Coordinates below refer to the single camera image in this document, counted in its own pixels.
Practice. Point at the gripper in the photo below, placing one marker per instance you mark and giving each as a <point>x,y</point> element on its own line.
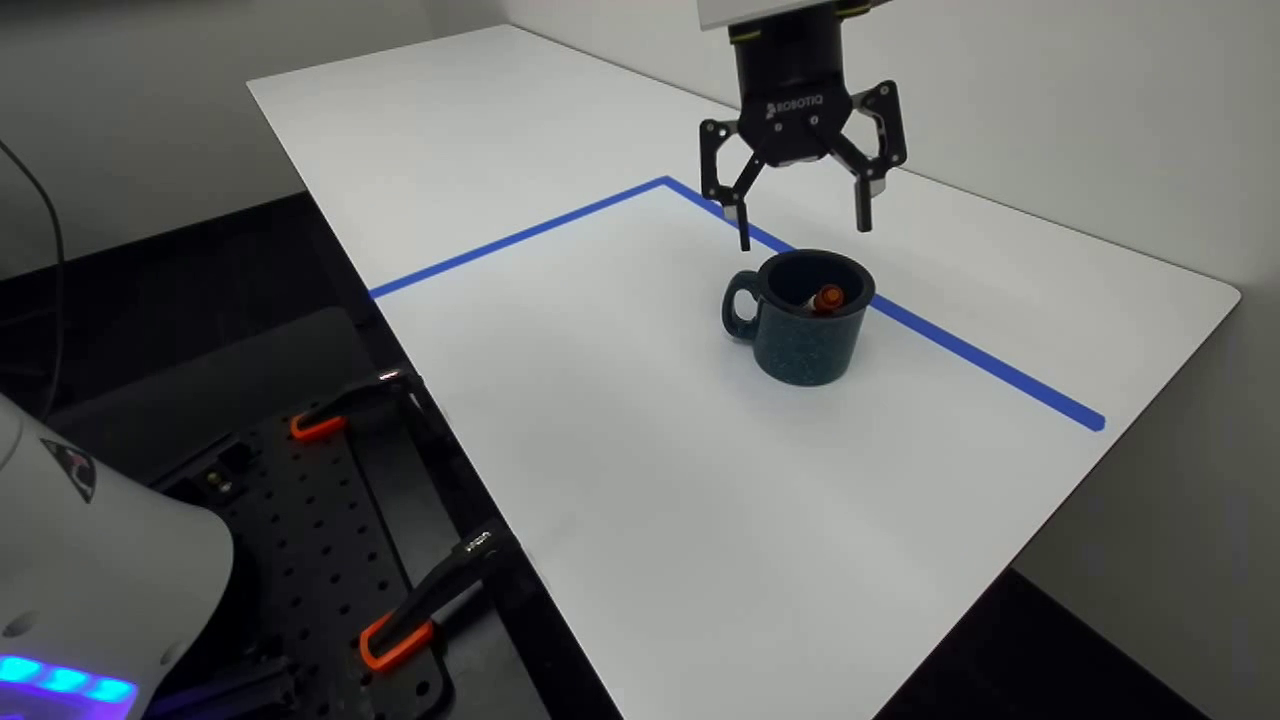
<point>790,90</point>

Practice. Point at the orange capped sharpie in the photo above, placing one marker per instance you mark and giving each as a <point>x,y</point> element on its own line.
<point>826,298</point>

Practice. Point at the blue tape line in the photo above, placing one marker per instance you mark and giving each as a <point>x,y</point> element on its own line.
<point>760,245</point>

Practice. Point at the dark blue speckled mug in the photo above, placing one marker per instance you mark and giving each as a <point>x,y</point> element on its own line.
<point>800,320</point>

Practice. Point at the black orange clamp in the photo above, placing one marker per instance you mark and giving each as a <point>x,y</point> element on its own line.
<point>345,405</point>
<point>430,605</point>

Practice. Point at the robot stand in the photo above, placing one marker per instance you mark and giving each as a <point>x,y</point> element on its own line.
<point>300,520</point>

